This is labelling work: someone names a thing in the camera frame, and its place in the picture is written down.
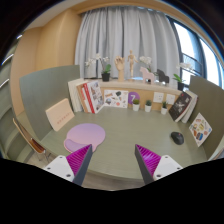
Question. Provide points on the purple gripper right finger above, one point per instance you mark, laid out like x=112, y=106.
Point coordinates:
x=153, y=166

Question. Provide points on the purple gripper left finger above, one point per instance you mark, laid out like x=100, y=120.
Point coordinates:
x=73, y=167

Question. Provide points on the purple mouse pad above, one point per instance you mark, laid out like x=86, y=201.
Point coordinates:
x=84, y=134

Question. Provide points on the black computer mouse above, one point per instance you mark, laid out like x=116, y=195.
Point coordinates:
x=177, y=137

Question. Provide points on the wooden chair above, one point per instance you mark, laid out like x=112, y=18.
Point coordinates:
x=33, y=144

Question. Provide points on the beige card board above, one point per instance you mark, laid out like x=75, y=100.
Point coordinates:
x=60, y=114

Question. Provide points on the small potted plant right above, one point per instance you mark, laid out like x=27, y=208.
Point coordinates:
x=164, y=108

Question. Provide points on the small potted plant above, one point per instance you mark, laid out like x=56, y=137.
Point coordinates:
x=164, y=108
x=136, y=104
x=148, y=105

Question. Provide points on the colourful sticker card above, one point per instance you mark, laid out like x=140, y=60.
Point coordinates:
x=200, y=129

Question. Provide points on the white books stack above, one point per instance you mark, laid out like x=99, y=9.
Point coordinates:
x=77, y=106

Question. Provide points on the small potted plant middle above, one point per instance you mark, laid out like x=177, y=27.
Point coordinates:
x=148, y=105

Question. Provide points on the black book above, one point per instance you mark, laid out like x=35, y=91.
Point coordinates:
x=179, y=108

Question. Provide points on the small potted plant left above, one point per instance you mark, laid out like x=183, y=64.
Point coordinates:
x=136, y=104

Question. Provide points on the purple round number sign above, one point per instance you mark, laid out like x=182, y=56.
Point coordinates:
x=132, y=96

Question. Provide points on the illustrated white card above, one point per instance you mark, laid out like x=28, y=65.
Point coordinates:
x=116, y=98

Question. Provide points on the red white book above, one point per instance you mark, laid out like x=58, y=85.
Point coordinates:
x=94, y=96

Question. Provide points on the grey left desk partition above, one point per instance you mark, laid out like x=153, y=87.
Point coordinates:
x=41, y=90

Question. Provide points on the grey desk partition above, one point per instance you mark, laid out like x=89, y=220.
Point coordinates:
x=41, y=90
x=210, y=105

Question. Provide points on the grey right desk partition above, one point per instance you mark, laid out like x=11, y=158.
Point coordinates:
x=210, y=105

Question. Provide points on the black horse figure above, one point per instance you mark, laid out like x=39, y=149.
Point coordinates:
x=162, y=76

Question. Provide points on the pink horse figure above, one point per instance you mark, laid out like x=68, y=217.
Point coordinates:
x=148, y=77

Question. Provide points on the white orchid black pot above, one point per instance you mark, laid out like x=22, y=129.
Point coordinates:
x=106, y=68

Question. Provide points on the white orchid right pot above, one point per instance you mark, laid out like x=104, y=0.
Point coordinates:
x=177, y=78

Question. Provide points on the wooden mannequin figure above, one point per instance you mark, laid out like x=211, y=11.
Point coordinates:
x=132, y=59

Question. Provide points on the wooden hand model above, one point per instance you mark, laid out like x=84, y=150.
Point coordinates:
x=120, y=65

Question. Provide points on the grey curtain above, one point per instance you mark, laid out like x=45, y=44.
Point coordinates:
x=124, y=30

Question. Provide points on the white wall socket card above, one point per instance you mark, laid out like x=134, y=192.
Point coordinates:
x=158, y=97

